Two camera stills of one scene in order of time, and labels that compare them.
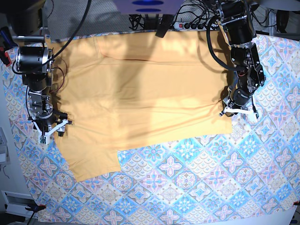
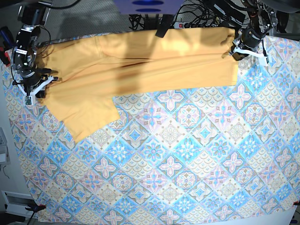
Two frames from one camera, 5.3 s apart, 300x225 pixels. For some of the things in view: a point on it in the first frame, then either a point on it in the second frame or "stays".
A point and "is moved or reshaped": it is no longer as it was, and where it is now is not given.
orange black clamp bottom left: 35,208 stays
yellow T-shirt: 121,90 is moved or reshaped
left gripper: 43,123 → 32,77
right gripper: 238,98 → 251,38
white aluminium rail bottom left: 16,203 stays
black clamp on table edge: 164,24 stays
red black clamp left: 4,57 stays
